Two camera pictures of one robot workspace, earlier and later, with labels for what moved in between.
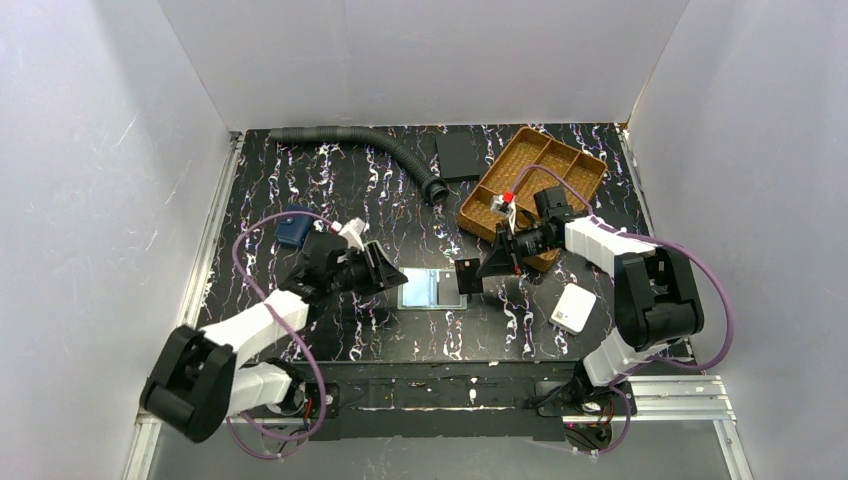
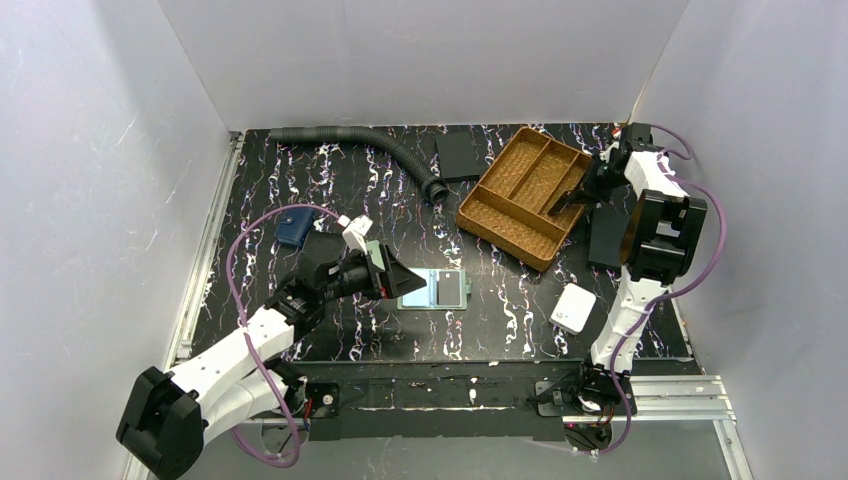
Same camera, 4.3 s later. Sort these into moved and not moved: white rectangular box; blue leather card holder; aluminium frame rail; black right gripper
Moved: black right gripper
Not moved: white rectangular box; blue leather card holder; aluminium frame rail
